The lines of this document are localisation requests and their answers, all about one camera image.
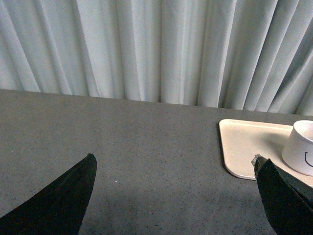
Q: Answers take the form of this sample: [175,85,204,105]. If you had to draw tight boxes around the beige rectangular plastic tray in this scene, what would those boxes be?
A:
[219,119,313,187]

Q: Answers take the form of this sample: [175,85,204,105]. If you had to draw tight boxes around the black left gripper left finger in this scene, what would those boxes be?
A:
[0,154,97,235]

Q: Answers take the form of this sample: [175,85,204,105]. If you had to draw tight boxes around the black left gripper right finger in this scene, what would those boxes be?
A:
[251,154,313,235]

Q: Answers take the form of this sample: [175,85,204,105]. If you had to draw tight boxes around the pale grey pleated curtain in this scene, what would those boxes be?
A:
[0,0,313,116]

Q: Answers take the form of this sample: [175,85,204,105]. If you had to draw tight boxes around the white smiley face mug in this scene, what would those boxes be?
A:
[282,120,313,176]

